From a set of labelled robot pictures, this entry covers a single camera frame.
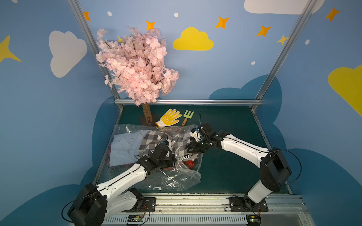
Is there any black white checkered shirt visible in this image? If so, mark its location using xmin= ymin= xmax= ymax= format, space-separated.
xmin=139 ymin=125 xmax=198 ymax=162

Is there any clear plastic vacuum bag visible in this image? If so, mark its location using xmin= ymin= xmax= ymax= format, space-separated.
xmin=96 ymin=124 xmax=202 ymax=193

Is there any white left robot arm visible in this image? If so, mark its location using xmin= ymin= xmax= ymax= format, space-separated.
xmin=67 ymin=141 xmax=176 ymax=226

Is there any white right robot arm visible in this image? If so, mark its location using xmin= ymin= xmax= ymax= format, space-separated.
xmin=187 ymin=123 xmax=292 ymax=207

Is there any light blue shirt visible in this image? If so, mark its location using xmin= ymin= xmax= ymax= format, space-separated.
xmin=109 ymin=131 xmax=149 ymax=167

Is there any red black checkered cloth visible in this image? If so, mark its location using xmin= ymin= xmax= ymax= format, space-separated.
xmin=183 ymin=160 xmax=195 ymax=170

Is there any green garden hand fork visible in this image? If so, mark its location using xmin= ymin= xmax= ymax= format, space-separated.
xmin=182 ymin=110 xmax=194 ymax=127

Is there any yellow work glove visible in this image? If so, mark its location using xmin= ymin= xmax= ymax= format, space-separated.
xmin=156 ymin=109 xmax=182 ymax=128

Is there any left green circuit board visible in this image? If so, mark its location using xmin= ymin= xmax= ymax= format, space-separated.
xmin=127 ymin=215 xmax=144 ymax=224

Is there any green circuit board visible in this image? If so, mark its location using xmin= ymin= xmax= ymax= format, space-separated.
xmin=127 ymin=215 xmax=144 ymax=224
xmin=246 ymin=215 xmax=261 ymax=226

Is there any right green circuit board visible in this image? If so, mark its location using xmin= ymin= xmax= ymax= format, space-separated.
xmin=246 ymin=215 xmax=261 ymax=226

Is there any pink artificial blossom tree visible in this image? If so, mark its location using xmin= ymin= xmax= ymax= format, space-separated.
xmin=96 ymin=27 xmax=179 ymax=116

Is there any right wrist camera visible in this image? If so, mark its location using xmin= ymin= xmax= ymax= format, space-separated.
xmin=190 ymin=128 xmax=202 ymax=142

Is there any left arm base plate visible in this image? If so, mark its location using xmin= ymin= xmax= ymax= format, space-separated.
xmin=123 ymin=197 xmax=156 ymax=212

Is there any right aluminium frame post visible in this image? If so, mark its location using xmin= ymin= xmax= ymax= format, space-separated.
xmin=255 ymin=0 xmax=317 ymax=102

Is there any aluminium frame post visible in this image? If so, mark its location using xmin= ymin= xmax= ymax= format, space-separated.
xmin=255 ymin=0 xmax=317 ymax=102
xmin=67 ymin=0 xmax=121 ymax=100

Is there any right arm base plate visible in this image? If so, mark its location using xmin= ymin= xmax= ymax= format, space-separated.
xmin=228 ymin=195 xmax=269 ymax=213

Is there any aluminium mounting rail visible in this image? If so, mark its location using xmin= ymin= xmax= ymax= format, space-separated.
xmin=101 ymin=193 xmax=314 ymax=226

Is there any aluminium frame back bar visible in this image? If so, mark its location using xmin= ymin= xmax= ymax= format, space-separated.
xmin=114 ymin=98 xmax=263 ymax=105

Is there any left aluminium frame post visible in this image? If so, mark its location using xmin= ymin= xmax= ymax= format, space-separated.
xmin=67 ymin=0 xmax=121 ymax=100

